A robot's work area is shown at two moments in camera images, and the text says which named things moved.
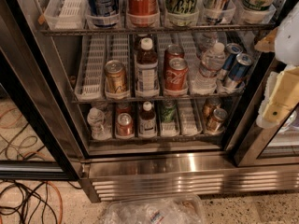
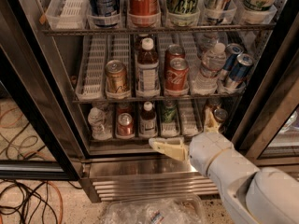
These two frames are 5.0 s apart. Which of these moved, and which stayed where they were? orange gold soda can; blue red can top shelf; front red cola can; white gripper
Moved: white gripper
Stayed: orange gold soda can; front red cola can; blue red can top shelf
